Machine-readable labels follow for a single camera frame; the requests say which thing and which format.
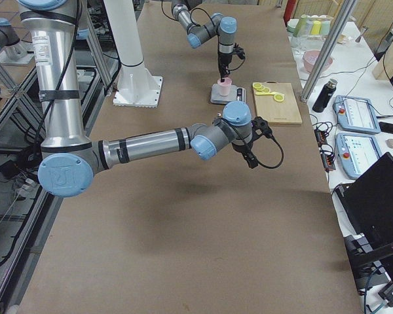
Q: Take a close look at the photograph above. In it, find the yellow plastic knife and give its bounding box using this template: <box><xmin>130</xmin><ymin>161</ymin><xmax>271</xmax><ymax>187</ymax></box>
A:
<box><xmin>255</xmin><ymin>92</ymin><xmax>277</xmax><ymax>96</ymax></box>

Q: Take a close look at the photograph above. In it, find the yellow plastic cup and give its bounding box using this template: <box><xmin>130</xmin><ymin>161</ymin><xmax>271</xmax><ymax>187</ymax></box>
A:
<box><xmin>310</xmin><ymin>20</ymin><xmax>322</xmax><ymax>36</ymax></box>

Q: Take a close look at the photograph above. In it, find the teach pendant tablet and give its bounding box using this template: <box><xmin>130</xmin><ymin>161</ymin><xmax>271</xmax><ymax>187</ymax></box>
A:
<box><xmin>335</xmin><ymin>132</ymin><xmax>383</xmax><ymax>180</ymax></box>
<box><xmin>333</xmin><ymin>95</ymin><xmax>381</xmax><ymax>134</ymax></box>

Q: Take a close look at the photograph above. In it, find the upper teach pendant tablet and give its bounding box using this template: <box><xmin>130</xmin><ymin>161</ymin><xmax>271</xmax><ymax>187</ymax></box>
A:
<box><xmin>333</xmin><ymin>95</ymin><xmax>381</xmax><ymax>134</ymax></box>

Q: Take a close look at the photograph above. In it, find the bamboo cutting board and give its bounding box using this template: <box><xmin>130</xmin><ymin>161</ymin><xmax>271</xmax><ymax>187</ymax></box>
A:
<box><xmin>252</xmin><ymin>82</ymin><xmax>302</xmax><ymax>125</ymax></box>

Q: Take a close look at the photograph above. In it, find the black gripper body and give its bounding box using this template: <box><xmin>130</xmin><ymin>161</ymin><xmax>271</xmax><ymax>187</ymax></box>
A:
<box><xmin>217</xmin><ymin>51</ymin><xmax>233</xmax><ymax>67</ymax></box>
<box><xmin>232</xmin><ymin>116</ymin><xmax>272</xmax><ymax>154</ymax></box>

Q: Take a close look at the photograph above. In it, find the lemon slice lone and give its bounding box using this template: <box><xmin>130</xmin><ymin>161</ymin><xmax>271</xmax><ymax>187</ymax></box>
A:
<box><xmin>273</xmin><ymin>94</ymin><xmax>285</xmax><ymax>102</ymax></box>

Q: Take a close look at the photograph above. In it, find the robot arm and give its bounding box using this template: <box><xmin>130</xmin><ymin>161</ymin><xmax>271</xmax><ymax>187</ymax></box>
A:
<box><xmin>17</xmin><ymin>1</ymin><xmax>284</xmax><ymax>198</ymax></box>
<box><xmin>171</xmin><ymin>1</ymin><xmax>245</xmax><ymax>82</ymax></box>

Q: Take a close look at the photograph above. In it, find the white pedestal column base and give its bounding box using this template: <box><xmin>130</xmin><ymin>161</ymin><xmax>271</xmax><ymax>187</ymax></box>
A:
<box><xmin>104</xmin><ymin>0</ymin><xmax>163</xmax><ymax>108</ymax></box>

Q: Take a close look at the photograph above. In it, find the black laptop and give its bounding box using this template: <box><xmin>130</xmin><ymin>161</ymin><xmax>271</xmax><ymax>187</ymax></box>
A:
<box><xmin>336</xmin><ymin>152</ymin><xmax>393</xmax><ymax>282</ymax></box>

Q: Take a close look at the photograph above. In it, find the aluminium frame post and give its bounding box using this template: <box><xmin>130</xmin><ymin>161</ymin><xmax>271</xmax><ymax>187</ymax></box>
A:
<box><xmin>300</xmin><ymin>0</ymin><xmax>358</xmax><ymax>103</ymax></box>

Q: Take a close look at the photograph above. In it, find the digital kitchen scale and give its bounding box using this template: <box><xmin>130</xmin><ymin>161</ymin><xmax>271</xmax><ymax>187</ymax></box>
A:
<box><xmin>210</xmin><ymin>84</ymin><xmax>246</xmax><ymax>105</ymax></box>

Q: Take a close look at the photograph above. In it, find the lower teach pendant tablet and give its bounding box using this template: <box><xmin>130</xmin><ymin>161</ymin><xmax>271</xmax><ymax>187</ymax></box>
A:
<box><xmin>335</xmin><ymin>132</ymin><xmax>383</xmax><ymax>180</ymax></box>

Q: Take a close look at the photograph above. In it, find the green plastic cup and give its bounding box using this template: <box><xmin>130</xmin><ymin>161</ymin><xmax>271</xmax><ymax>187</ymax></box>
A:
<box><xmin>293</xmin><ymin>14</ymin><xmax>309</xmax><ymax>37</ymax></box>

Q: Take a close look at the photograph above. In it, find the pink plastic cup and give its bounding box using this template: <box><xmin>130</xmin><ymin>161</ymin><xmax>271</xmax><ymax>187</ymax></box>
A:
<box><xmin>217</xmin><ymin>77</ymin><xmax>233</xmax><ymax>97</ymax></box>

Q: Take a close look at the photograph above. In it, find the pink bowl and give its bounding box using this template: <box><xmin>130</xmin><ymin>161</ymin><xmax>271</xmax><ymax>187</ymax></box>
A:
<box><xmin>302</xmin><ymin>50</ymin><xmax>333</xmax><ymax>73</ymax></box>

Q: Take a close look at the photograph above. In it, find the black water bottle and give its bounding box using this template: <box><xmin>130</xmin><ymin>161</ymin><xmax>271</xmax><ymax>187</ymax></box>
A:
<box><xmin>312</xmin><ymin>78</ymin><xmax>338</xmax><ymax>113</ymax></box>

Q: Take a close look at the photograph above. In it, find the lemon slice middle stack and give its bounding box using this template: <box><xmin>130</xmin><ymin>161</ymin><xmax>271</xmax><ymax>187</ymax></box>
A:
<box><xmin>261</xmin><ymin>86</ymin><xmax>271</xmax><ymax>93</ymax></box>

